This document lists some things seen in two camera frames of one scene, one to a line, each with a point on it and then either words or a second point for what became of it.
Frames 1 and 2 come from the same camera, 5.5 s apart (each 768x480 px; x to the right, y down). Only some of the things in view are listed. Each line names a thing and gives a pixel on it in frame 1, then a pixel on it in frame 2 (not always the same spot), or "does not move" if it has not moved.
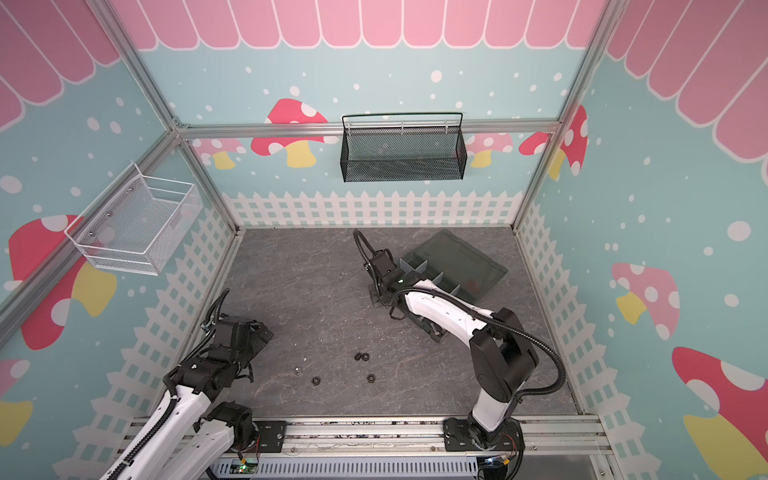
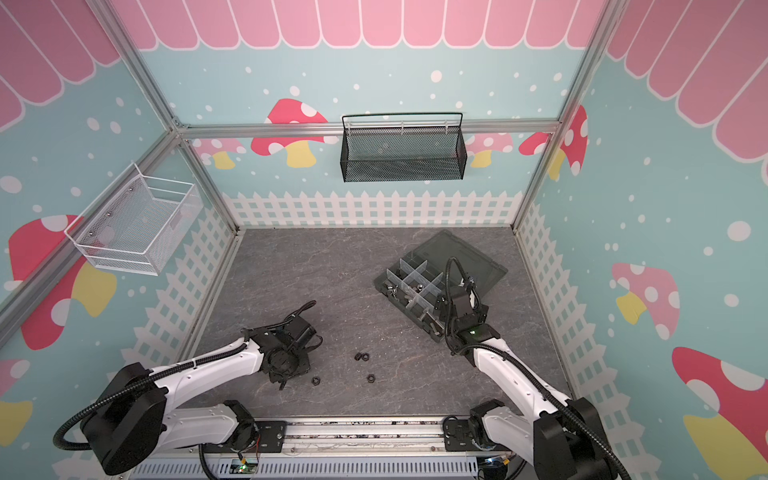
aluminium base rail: x=361 y=436 does not move
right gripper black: x=379 y=287 → x=453 y=306
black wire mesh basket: x=403 y=154 does not move
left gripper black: x=255 y=340 → x=303 y=368
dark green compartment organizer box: x=451 y=263 does not move
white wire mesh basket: x=136 y=225 does not move
